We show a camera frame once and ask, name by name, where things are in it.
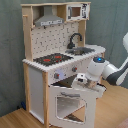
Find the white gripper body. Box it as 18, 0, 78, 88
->
72, 73, 107, 98

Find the red left stove knob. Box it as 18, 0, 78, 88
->
54, 73, 60, 79

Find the white oven door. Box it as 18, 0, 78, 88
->
49, 86, 97, 128

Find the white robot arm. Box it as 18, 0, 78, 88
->
71, 57, 128, 96

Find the white toy microwave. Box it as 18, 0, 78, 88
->
66, 3, 90, 21

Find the black toy stovetop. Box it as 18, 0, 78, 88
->
34, 53, 71, 66

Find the grey toy sink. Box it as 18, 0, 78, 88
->
65, 47, 95, 55

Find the wooden toy kitchen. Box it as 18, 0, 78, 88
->
22, 2, 105, 128

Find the black toy faucet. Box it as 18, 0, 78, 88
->
67, 33, 83, 49

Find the grey range hood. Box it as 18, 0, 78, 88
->
33, 5, 64, 27

